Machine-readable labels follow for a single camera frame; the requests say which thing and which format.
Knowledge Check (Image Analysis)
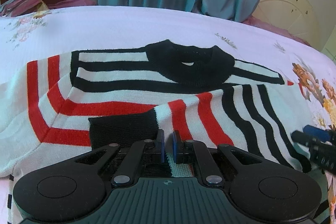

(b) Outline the striped white red black sweater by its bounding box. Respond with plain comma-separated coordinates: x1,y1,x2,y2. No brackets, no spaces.
0,39,321,224

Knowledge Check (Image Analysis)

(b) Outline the cream round footboard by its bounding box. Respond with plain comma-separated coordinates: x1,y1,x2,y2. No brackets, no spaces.
252,0,321,50

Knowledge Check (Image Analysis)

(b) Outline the floral pink bed sheet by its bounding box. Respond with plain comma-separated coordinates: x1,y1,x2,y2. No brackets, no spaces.
0,4,336,224

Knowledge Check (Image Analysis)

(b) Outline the purple crumpled pillow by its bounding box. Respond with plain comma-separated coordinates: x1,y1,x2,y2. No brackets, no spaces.
1,0,96,17

